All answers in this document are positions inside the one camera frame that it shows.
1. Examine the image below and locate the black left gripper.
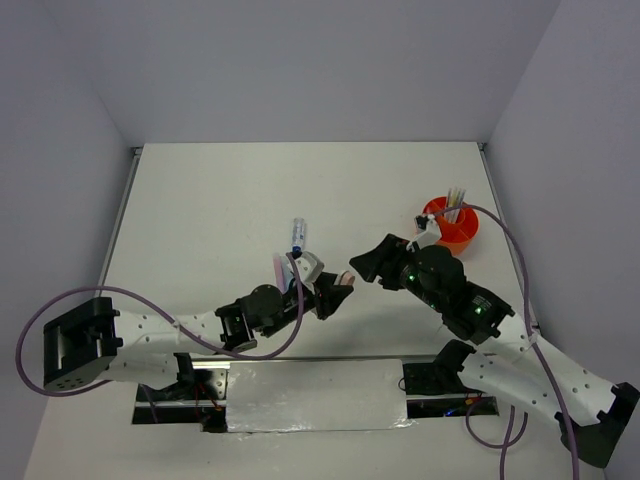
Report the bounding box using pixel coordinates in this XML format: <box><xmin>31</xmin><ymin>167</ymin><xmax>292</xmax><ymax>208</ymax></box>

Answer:
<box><xmin>260</xmin><ymin>270</ymin><xmax>353</xmax><ymax>337</ymax></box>

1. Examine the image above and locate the clear blue gel pen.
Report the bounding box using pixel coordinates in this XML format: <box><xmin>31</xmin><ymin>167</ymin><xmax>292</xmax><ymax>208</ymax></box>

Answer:
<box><xmin>450</xmin><ymin>187</ymin><xmax>466</xmax><ymax>223</ymax></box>

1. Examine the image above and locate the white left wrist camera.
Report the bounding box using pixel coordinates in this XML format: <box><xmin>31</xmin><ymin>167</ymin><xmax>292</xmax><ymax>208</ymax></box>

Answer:
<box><xmin>286</xmin><ymin>251</ymin><xmax>324</xmax><ymax>290</ymax></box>

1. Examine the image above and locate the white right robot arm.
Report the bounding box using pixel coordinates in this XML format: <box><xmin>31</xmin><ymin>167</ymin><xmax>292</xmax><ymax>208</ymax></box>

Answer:
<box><xmin>349</xmin><ymin>234</ymin><xmax>639</xmax><ymax>468</ymax></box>

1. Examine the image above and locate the pink highlighter marker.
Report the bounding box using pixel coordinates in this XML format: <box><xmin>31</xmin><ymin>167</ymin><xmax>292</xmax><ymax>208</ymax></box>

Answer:
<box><xmin>272</xmin><ymin>253</ymin><xmax>287</xmax><ymax>293</ymax></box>

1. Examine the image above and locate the clear blue spray bottle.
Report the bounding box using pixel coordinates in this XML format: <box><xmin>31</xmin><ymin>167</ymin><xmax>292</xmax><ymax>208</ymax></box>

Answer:
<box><xmin>291</xmin><ymin>217</ymin><xmax>307</xmax><ymax>254</ymax></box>

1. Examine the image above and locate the orange round pen holder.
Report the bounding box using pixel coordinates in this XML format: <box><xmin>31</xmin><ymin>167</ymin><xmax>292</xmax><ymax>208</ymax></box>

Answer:
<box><xmin>436</xmin><ymin>208</ymin><xmax>479</xmax><ymax>256</ymax></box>

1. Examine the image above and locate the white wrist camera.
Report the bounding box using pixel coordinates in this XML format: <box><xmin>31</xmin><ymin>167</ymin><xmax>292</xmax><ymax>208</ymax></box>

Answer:
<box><xmin>286</xmin><ymin>251</ymin><xmax>324</xmax><ymax>290</ymax></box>
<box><xmin>407</xmin><ymin>214</ymin><xmax>442</xmax><ymax>252</ymax></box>

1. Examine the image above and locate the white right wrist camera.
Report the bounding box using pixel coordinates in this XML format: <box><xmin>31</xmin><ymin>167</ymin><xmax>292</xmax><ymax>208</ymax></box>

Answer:
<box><xmin>407</xmin><ymin>214</ymin><xmax>442</xmax><ymax>252</ymax></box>

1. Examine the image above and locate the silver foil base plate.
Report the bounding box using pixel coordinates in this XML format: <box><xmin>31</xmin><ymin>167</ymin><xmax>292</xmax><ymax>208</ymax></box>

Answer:
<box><xmin>132</xmin><ymin>355</ymin><xmax>501</xmax><ymax>434</ymax></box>

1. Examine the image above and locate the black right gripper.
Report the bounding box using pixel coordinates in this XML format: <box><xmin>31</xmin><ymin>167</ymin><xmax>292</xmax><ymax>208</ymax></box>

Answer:
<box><xmin>348</xmin><ymin>232</ymin><xmax>445</xmax><ymax>311</ymax></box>

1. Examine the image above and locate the light blue highlighter marker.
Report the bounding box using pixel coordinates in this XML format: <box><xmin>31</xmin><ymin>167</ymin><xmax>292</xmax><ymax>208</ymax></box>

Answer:
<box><xmin>281</xmin><ymin>256</ymin><xmax>295</xmax><ymax>292</ymax></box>

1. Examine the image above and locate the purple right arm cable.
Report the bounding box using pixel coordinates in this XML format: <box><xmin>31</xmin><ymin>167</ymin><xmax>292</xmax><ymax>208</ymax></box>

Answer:
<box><xmin>424</xmin><ymin>203</ymin><xmax>584</xmax><ymax>480</ymax></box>

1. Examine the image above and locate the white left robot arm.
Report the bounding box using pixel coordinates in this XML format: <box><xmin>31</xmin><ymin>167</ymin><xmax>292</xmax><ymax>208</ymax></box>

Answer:
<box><xmin>43</xmin><ymin>271</ymin><xmax>355</xmax><ymax>399</ymax></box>

